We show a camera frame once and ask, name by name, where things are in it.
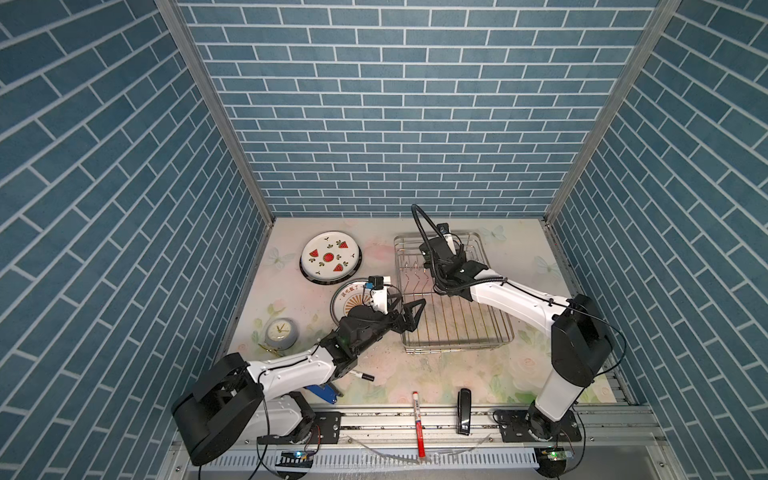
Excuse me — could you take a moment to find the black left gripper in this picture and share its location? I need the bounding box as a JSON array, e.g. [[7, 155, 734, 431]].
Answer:
[[350, 292, 425, 358]]

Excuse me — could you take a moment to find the red rim white plate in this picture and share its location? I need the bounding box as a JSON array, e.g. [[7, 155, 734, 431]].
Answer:
[[330, 278, 393, 325]]

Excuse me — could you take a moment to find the watermelon print plate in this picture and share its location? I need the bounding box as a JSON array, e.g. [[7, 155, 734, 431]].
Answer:
[[300, 231, 362, 262]]

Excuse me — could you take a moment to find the sunburst red text plate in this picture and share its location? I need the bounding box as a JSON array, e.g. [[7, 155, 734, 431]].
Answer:
[[330, 279, 367, 323]]

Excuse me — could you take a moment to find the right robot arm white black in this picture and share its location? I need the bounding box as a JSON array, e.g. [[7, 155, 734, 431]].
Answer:
[[419, 235, 613, 441]]

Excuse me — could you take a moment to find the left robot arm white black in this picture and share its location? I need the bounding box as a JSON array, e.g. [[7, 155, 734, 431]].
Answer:
[[171, 299, 427, 466]]

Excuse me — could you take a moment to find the black white marker pen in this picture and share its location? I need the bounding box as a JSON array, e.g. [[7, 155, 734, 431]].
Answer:
[[349, 370, 375, 382]]

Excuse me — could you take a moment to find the black rectangular remote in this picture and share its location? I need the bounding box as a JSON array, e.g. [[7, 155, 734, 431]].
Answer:
[[456, 388, 472, 436]]

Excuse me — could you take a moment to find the blue stapler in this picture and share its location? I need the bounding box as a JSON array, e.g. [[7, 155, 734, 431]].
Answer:
[[305, 383, 343, 404]]

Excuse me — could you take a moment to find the red white pen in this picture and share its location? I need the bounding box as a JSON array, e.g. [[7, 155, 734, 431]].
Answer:
[[412, 391, 426, 461]]

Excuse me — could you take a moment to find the small white desk clock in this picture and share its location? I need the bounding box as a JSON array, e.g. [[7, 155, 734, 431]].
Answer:
[[264, 318, 299, 351]]

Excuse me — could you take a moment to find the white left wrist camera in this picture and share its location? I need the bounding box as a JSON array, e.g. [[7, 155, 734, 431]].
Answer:
[[363, 276, 391, 314]]

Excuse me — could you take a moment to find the metal wire dish rack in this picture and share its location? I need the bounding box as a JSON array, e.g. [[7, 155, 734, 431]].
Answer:
[[394, 233, 514, 354]]

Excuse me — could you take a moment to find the white cable comb strip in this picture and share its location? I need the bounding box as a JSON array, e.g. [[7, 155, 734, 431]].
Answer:
[[187, 449, 540, 472]]

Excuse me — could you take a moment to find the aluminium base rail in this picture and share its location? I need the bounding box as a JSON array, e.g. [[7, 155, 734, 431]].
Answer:
[[173, 404, 661, 451]]

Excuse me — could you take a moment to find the aluminium corner post right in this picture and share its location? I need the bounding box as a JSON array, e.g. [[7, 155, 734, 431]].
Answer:
[[544, 0, 685, 224]]

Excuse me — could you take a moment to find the aluminium corner post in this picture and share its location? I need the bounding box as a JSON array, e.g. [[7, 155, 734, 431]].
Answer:
[[544, 0, 685, 224], [156, 0, 274, 228]]

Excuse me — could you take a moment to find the aluminium corner post left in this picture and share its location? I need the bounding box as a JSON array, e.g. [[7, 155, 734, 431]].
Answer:
[[156, 0, 274, 228]]

